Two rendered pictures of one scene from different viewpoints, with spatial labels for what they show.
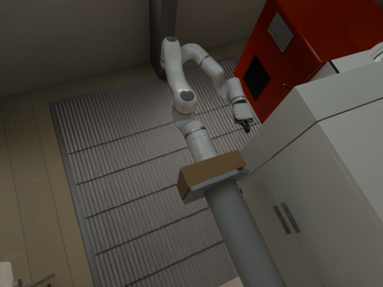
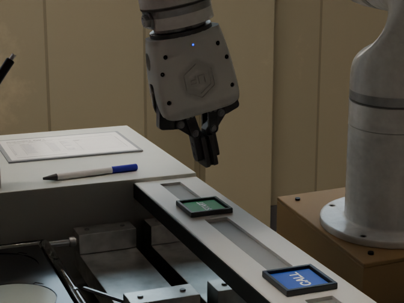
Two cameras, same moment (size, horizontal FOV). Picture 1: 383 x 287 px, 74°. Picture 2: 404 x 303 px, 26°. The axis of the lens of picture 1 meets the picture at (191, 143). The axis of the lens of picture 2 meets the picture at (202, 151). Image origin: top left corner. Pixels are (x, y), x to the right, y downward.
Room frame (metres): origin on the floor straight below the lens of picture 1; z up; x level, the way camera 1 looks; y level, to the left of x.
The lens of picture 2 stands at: (2.38, -0.38, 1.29)
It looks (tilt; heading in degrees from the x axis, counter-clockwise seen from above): 14 degrees down; 176
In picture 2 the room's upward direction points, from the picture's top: straight up
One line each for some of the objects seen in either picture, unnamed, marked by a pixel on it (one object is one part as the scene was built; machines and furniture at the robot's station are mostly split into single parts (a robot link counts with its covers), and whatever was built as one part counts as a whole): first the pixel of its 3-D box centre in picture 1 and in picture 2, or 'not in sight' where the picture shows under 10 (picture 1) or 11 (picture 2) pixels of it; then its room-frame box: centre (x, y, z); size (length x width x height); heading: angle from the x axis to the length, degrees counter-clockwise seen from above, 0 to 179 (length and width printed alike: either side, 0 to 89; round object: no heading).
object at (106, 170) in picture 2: not in sight; (91, 172); (1.18, -0.46, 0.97); 0.14 x 0.01 x 0.01; 113
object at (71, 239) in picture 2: not in sight; (61, 243); (1.26, -0.50, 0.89); 0.05 x 0.01 x 0.01; 107
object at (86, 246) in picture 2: not in sight; (104, 237); (1.24, -0.44, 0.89); 0.08 x 0.03 x 0.03; 107
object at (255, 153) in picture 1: (251, 160); (244, 297); (1.45, -0.27, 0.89); 0.55 x 0.09 x 0.14; 17
